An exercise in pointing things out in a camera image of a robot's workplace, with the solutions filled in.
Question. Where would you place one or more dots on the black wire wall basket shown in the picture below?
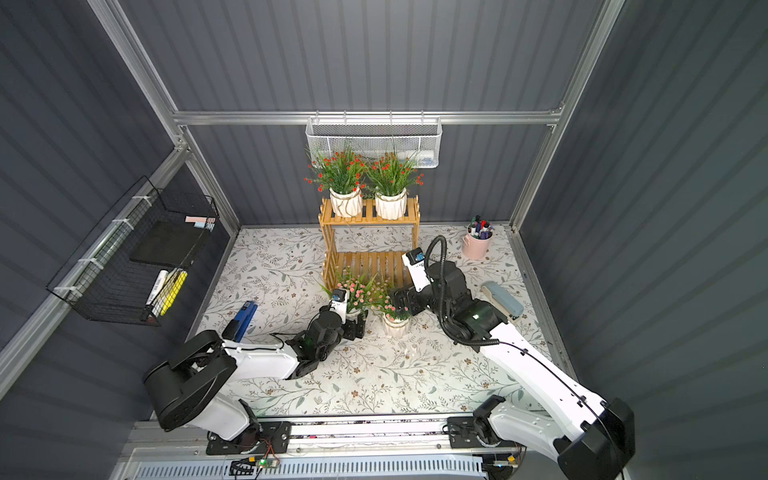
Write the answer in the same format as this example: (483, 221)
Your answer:
(159, 229)

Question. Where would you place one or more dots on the red flower pot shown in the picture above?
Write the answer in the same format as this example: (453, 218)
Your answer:
(342, 174)
(390, 177)

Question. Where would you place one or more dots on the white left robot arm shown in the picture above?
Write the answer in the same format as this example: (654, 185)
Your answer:
(188, 387)

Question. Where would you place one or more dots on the yellow marker in basket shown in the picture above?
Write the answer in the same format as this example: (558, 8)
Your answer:
(169, 291)

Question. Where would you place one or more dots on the white tube in basket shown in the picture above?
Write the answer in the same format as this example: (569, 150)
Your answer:
(157, 286)

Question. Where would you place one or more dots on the markers in pink cup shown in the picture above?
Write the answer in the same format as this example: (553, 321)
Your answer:
(480, 229)

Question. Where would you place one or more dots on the white wire wall basket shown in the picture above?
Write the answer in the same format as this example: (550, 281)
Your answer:
(416, 141)

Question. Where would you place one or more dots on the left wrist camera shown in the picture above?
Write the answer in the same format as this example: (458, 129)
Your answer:
(339, 302)

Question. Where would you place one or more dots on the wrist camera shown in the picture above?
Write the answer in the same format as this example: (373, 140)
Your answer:
(414, 261)
(339, 302)

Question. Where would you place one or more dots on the pink flower pot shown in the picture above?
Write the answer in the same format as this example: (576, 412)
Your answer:
(393, 315)
(364, 292)

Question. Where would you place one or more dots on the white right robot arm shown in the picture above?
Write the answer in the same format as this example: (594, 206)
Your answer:
(588, 437)

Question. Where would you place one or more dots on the light blue stapler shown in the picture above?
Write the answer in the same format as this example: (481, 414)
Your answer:
(502, 300)

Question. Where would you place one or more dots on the metal base rail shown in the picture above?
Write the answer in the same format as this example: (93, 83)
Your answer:
(408, 446)

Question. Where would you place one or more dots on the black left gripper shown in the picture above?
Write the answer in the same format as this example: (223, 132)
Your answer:
(351, 324)

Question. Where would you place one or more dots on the pink pen cup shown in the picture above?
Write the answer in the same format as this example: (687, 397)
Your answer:
(475, 248)

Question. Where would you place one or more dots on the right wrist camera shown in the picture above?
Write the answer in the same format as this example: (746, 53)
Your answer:
(414, 261)

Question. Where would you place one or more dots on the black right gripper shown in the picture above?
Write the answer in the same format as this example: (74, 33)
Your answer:
(411, 297)

